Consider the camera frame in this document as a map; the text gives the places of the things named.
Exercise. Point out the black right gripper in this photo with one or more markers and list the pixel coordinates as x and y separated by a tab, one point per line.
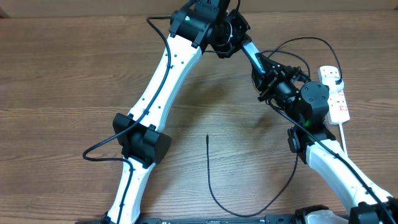
279	73

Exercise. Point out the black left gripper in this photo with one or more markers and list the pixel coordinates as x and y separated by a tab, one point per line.
242	37

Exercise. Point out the black smartphone with lit screen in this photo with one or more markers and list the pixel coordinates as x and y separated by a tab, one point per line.
250	51

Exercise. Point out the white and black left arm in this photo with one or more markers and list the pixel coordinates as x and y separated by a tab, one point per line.
193	27

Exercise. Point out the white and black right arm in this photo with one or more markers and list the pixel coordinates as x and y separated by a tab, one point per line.
304	102

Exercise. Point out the white USB charger adapter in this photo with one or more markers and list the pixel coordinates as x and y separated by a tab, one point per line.
331	83

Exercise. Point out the white power strip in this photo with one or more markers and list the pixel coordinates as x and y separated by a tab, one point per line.
338	109

